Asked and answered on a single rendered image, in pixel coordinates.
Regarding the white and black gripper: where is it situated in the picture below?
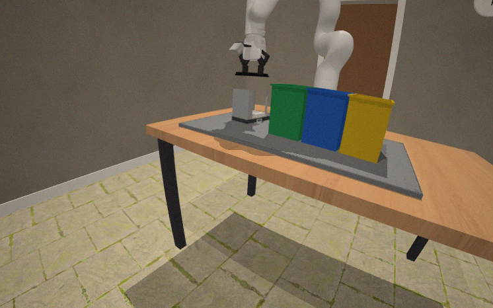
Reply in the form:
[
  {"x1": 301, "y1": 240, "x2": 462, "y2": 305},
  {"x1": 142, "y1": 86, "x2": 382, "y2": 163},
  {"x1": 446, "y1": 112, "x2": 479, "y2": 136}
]
[{"x1": 239, "y1": 35, "x2": 270, "y2": 75}]

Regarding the blue bin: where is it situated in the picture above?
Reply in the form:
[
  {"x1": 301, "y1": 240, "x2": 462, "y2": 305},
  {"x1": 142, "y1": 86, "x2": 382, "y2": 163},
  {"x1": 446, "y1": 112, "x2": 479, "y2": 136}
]
[{"x1": 301, "y1": 88, "x2": 350, "y2": 152}]

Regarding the green bin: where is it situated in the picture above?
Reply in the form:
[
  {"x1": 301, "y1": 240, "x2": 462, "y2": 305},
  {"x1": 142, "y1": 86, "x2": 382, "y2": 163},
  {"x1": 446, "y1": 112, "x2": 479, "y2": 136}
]
[{"x1": 268, "y1": 83, "x2": 317, "y2": 141}]

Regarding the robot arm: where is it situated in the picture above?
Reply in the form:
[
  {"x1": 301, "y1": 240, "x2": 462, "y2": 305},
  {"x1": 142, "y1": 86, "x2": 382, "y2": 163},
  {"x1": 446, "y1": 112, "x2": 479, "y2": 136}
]
[{"x1": 229, "y1": 0, "x2": 354, "y2": 90}]

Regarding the yellow open bin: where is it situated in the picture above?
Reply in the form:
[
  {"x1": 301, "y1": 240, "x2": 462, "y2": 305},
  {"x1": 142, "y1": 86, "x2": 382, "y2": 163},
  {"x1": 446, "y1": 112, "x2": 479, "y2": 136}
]
[{"x1": 339, "y1": 94, "x2": 395, "y2": 163}]

